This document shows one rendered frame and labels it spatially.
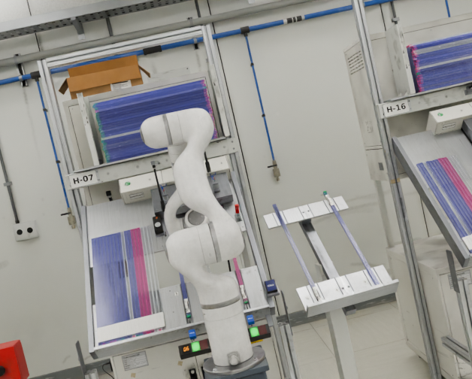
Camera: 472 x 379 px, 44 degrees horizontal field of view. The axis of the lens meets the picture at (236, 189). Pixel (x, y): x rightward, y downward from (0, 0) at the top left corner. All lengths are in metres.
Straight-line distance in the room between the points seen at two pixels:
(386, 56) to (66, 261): 2.54
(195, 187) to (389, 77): 1.49
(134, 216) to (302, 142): 1.91
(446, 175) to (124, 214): 1.41
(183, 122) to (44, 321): 2.77
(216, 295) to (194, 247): 0.15
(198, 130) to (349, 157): 2.55
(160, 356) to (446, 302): 1.26
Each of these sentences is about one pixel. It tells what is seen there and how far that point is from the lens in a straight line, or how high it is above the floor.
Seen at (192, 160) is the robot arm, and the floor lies 1.31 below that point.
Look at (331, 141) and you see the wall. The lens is 4.20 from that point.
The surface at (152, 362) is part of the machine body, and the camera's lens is 2.57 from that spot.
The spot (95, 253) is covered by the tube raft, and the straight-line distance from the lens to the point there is 2.47.
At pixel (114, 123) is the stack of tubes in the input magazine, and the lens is 2.59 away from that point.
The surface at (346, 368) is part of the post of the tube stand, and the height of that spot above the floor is 0.40.
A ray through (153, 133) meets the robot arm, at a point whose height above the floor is 1.42.
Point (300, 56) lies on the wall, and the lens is 4.22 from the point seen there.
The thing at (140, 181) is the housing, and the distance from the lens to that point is 2.56.
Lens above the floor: 1.31
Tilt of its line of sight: 4 degrees down
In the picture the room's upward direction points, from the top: 13 degrees counter-clockwise
